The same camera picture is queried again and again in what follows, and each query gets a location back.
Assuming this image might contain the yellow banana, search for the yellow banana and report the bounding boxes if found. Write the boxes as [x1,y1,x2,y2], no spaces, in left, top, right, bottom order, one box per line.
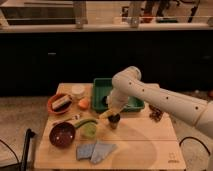
[99,109,114,119]

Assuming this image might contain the light green cup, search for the light green cup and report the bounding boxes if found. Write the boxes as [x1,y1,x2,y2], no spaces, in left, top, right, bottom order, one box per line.
[81,123,97,139]

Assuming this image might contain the green plastic tray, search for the green plastic tray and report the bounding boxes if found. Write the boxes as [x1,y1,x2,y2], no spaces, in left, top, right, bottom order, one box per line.
[92,78,145,113]

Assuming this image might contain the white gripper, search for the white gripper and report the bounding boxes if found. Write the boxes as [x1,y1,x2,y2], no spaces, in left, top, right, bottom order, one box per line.
[107,88,129,116]

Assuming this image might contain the metal cup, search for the metal cup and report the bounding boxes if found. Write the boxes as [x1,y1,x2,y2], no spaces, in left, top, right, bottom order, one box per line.
[108,114,120,129]

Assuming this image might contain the dish brush white handle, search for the dish brush white handle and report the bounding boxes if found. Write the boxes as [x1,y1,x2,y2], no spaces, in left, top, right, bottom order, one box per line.
[102,96,108,104]

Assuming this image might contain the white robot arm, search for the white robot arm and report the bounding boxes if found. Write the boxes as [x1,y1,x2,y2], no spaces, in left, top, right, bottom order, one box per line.
[108,66,213,138]

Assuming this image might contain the small red-white toy piece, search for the small red-white toy piece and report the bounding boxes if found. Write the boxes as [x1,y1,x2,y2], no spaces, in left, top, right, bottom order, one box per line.
[52,113,82,126]

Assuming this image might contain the black cable right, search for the black cable right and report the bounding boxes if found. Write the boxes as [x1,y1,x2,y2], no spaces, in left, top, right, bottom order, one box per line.
[178,136,213,168]

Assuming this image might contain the dark cabinet counter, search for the dark cabinet counter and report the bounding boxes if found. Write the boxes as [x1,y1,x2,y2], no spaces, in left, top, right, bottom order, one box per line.
[0,23,213,96]

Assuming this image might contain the orange bowl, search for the orange bowl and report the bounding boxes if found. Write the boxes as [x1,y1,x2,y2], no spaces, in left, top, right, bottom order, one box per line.
[47,93,72,115]

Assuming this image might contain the dark red bowl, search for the dark red bowl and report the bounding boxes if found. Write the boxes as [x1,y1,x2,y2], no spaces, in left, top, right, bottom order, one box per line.
[49,122,76,148]

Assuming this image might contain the brown dried food cluster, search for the brown dried food cluster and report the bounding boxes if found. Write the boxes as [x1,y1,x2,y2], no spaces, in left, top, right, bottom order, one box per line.
[149,105,163,122]

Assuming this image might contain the blue grey cloth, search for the blue grey cloth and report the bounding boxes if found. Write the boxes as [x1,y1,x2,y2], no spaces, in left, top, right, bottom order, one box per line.
[76,141,117,164]

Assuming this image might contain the green ladle spoon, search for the green ladle spoon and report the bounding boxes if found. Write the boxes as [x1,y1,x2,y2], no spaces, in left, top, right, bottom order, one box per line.
[74,119,98,129]

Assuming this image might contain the orange carrot piece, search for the orange carrot piece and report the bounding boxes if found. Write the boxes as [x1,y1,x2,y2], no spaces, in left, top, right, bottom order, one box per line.
[78,98,90,110]

